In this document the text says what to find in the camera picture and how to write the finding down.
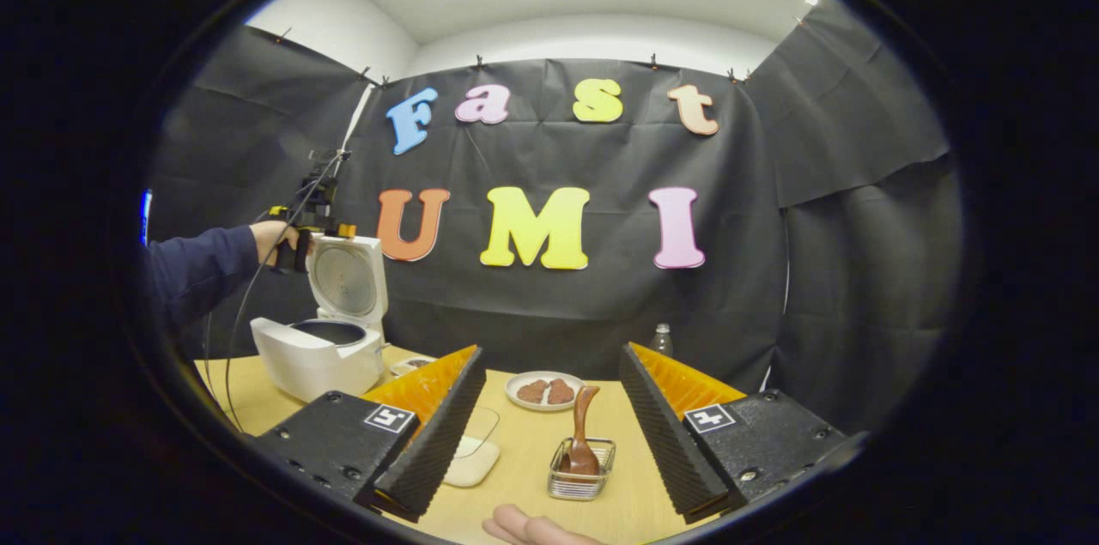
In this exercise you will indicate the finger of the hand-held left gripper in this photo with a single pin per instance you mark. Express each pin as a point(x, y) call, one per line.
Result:
point(346, 230)

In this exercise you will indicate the brown meat piece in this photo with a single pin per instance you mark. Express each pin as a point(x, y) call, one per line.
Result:
point(532, 392)
point(561, 392)

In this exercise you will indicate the white round plate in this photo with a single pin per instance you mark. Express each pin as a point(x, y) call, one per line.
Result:
point(515, 397)

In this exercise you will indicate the blue lit screen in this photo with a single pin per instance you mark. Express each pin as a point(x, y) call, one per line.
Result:
point(146, 217)

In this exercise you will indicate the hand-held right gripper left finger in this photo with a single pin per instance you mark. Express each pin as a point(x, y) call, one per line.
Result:
point(438, 442)

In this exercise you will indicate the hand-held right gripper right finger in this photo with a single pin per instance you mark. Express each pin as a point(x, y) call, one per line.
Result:
point(665, 442)

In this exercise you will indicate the glass container of white rice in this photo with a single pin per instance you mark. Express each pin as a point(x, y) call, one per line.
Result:
point(476, 459)

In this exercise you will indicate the white divided condiment dish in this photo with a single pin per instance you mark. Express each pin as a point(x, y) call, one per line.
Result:
point(412, 366)

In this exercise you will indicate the black backdrop cloth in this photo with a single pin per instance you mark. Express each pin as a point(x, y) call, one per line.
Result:
point(601, 305)

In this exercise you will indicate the clear plastic water bottle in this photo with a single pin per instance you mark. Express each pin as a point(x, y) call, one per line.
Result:
point(661, 341)

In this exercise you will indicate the white rice cooker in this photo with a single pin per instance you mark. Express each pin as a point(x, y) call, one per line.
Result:
point(300, 365)

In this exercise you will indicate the brown wooden spoon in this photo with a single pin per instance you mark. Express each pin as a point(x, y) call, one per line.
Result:
point(582, 442)

